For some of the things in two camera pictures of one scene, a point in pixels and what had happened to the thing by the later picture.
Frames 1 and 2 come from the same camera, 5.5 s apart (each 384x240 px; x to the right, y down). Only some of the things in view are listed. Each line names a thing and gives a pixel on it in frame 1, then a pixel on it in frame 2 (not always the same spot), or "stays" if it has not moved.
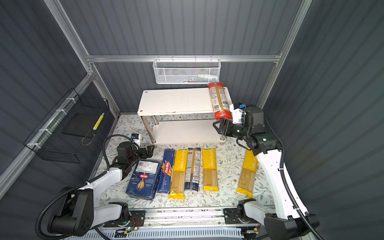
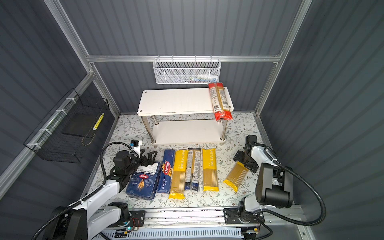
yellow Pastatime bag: x=249 y=169 to x=236 y=175
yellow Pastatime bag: x=178 y=190 stays
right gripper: x=222 y=125 to x=240 y=156
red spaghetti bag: x=221 y=107 stays
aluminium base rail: x=201 y=218 stays
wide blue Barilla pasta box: x=143 y=181 stays
